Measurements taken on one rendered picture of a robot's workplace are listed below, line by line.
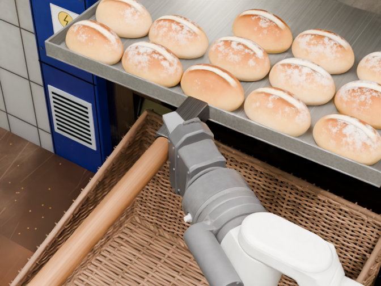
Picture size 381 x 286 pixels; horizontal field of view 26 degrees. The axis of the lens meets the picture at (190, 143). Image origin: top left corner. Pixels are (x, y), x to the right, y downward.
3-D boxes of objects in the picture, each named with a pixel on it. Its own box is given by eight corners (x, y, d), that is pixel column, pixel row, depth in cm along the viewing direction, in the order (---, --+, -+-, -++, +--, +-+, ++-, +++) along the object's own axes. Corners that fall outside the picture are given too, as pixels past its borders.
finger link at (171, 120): (179, 113, 114) (198, 142, 110) (158, 120, 113) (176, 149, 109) (179, 105, 113) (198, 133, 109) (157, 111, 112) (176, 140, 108)
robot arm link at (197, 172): (217, 176, 116) (256, 236, 109) (154, 197, 114) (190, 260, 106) (219, 109, 108) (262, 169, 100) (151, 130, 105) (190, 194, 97)
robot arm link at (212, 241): (266, 184, 102) (312, 249, 95) (244, 243, 109) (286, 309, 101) (184, 197, 97) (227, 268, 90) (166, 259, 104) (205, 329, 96)
